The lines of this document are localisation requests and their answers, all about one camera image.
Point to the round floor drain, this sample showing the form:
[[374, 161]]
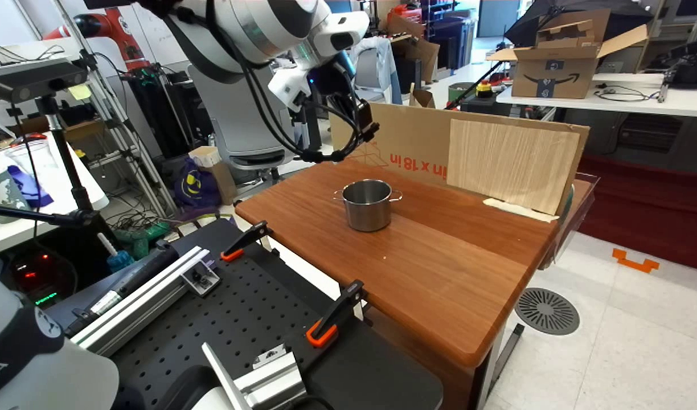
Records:
[[548, 310]]

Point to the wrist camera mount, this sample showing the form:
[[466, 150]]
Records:
[[290, 85]]

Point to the white plastic chair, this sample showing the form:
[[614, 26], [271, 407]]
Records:
[[374, 64]]

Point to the metal shelf rack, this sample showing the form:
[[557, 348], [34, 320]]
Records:
[[127, 152]]

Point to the black device with red lights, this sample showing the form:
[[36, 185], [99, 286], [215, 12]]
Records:
[[29, 274]]

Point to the blue brush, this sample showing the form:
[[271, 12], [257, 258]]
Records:
[[112, 256]]

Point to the black orange bar clamp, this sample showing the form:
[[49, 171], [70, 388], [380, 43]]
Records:
[[245, 243], [330, 315]]

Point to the black case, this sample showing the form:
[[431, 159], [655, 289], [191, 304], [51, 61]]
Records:
[[691, 64]]

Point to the white strip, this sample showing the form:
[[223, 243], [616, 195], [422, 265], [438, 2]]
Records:
[[519, 211]]

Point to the black tripod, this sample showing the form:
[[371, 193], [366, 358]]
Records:
[[74, 174]]

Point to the purple bag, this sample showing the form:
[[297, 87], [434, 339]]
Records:
[[189, 185]]

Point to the silver aluminium extrusion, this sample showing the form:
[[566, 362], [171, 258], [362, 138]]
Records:
[[242, 379], [134, 300]]

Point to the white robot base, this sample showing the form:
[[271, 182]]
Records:
[[29, 357]]

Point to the metal bracket plate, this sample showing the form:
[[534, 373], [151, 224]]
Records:
[[276, 365], [204, 280]]

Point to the yellow sticky note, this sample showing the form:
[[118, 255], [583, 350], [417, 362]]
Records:
[[77, 92]]

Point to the white desk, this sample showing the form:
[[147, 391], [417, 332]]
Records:
[[628, 103]]

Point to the wooden side tray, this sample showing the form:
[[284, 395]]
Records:
[[579, 207]]

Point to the light wood panel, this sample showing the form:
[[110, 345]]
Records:
[[509, 163]]

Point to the open cardboard shipping box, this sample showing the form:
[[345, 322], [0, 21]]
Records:
[[561, 70]]

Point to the black stereo camera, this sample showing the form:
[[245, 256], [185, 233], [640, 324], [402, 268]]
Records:
[[33, 77]]

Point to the stacked cardboard boxes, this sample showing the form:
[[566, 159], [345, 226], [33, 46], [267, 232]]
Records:
[[412, 46]]

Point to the grey metal table leg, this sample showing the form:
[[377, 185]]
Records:
[[503, 357]]

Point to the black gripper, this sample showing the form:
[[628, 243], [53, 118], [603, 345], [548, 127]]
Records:
[[335, 87]]

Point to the white side table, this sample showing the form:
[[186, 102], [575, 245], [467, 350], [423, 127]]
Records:
[[29, 212]]

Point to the red tool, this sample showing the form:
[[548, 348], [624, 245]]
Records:
[[117, 31]]

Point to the brown cardboard backboard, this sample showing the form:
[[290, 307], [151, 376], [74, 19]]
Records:
[[395, 138]]

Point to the green object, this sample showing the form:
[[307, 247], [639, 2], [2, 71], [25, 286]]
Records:
[[147, 235]]

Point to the black perforated mounting board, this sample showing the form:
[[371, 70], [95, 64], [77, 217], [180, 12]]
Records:
[[248, 320]]

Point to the blue object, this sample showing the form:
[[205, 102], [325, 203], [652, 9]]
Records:
[[25, 185]]

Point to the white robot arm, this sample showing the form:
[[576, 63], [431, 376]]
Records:
[[248, 26]]

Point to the silver metal pot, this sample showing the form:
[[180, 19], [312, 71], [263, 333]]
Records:
[[366, 209]]

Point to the yellow red emergency stop button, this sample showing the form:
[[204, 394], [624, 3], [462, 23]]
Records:
[[485, 87]]

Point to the black and white marker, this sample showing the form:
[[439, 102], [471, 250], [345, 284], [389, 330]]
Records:
[[362, 118]]

